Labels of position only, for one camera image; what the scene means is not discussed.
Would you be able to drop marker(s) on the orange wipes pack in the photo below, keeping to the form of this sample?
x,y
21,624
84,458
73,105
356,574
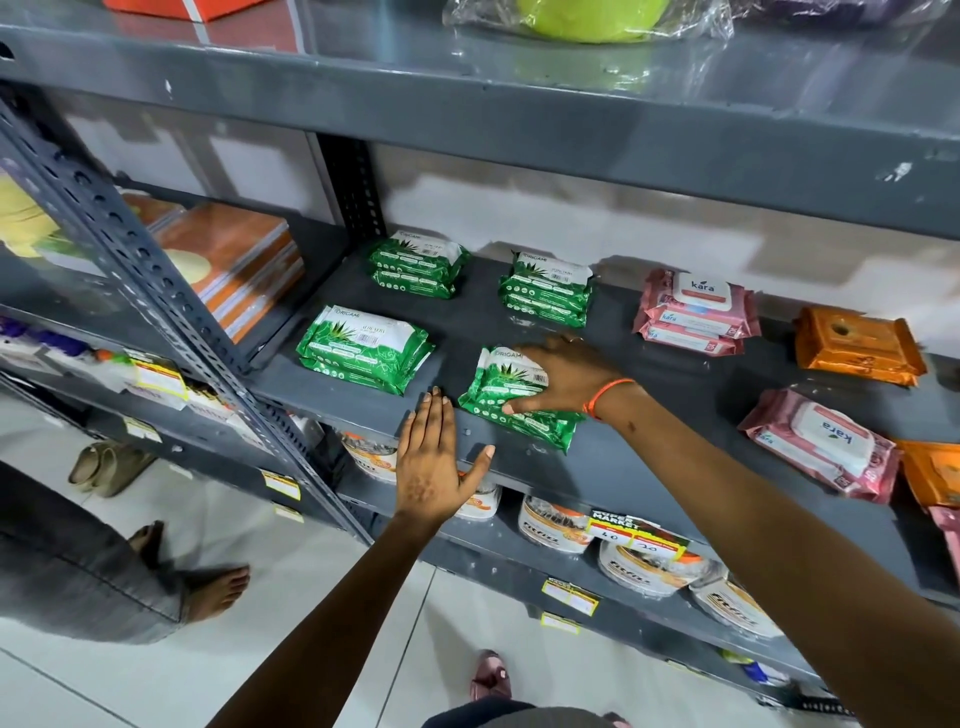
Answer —
x,y
934,472

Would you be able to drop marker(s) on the small blue green packet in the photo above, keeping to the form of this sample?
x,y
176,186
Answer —
x,y
757,670

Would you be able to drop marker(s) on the grey metal shelf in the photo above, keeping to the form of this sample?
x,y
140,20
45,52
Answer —
x,y
472,322

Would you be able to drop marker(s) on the pink left sandal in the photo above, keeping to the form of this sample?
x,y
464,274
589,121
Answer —
x,y
491,679

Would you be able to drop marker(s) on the pink wet wipes packet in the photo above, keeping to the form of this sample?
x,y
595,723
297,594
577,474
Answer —
x,y
825,442
949,532
690,341
701,292

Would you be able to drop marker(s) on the person's right forearm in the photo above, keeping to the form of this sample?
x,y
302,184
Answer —
x,y
787,562

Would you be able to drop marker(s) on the person's left forearm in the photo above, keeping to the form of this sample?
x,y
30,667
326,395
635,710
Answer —
x,y
337,630

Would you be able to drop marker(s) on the pink sandal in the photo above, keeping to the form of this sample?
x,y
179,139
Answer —
x,y
616,721
491,679

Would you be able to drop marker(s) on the green wipes pack handled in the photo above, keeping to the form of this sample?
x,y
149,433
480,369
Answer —
x,y
510,375
525,435

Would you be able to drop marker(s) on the row of white orange pouches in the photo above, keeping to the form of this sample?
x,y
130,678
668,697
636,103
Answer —
x,y
555,525

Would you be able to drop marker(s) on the person's right hand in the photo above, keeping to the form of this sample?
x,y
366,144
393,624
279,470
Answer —
x,y
574,375

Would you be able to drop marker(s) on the person's grey ribbed top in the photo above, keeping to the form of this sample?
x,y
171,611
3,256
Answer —
x,y
547,720

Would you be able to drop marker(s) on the person's dark blue garment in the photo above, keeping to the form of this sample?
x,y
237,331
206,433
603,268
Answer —
x,y
457,718

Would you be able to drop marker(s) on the pink right sandal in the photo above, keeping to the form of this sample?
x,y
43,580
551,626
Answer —
x,y
616,721

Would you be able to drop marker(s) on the row of small toiletry items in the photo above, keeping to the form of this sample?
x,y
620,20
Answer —
x,y
67,352

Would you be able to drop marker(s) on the beige sandal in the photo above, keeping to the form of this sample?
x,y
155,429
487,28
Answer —
x,y
124,472
84,465

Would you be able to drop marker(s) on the orange wipes stack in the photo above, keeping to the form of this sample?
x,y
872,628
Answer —
x,y
855,341

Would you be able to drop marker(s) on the orange red box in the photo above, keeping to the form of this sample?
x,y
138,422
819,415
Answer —
x,y
180,7

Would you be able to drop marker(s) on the yellow price tag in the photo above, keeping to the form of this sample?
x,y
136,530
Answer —
x,y
570,598
142,430
559,622
289,514
161,381
281,486

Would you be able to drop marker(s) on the person's left hand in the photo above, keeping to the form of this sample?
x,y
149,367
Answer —
x,y
431,472

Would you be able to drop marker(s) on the black red yellow promo tag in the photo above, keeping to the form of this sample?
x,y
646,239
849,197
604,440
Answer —
x,y
637,536

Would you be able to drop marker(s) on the purple bottle in wrap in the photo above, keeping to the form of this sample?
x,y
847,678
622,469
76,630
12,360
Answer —
x,y
825,9

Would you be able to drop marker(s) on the orange wristband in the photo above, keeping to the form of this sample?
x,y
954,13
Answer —
x,y
607,388

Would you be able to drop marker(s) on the yellow packet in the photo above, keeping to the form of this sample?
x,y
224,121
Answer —
x,y
22,221

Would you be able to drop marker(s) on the green wipes stack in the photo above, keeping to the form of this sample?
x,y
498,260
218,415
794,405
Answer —
x,y
360,345

